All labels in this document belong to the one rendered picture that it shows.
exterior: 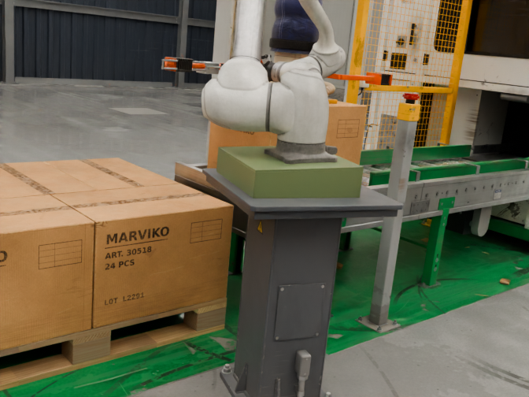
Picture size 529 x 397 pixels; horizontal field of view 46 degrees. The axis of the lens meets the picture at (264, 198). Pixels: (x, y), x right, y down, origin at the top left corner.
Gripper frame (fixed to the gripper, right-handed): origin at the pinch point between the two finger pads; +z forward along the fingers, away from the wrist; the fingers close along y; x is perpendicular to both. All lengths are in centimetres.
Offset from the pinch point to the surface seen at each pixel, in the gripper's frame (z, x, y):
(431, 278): -35, 111, 103
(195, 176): 16, -12, 50
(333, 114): -21.9, 33.2, 16.7
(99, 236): -21, -76, 59
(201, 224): -21, -33, 60
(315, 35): -10.2, 28.4, -16.5
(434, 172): -24, 113, 47
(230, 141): 1.5, -4.7, 31.5
